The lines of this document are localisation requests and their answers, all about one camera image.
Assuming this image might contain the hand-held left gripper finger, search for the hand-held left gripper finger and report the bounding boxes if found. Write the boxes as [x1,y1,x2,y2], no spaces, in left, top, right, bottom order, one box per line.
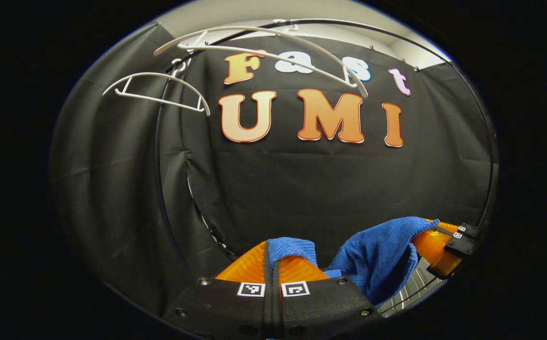
[162,241,274,340]
[273,255,383,340]

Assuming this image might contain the blue corduroy jacket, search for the blue corduroy jacket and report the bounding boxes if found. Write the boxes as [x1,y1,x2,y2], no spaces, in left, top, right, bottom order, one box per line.
[266,216,441,307]

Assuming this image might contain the black metal clothes rack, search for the black metal clothes rack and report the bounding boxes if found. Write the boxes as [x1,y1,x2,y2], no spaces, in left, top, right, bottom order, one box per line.
[153,18,500,279]

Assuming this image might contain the small white plastic hanger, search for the small white plastic hanger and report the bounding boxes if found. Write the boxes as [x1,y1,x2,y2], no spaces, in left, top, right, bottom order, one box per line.
[102,59,212,117]

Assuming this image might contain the large white plastic hanger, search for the large white plastic hanger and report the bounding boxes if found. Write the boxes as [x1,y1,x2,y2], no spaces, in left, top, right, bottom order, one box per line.
[153,19,369,98]

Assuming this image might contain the black backdrop cloth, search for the black backdrop cloth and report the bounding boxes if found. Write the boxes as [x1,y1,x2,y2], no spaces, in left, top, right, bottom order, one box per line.
[49,21,498,317]

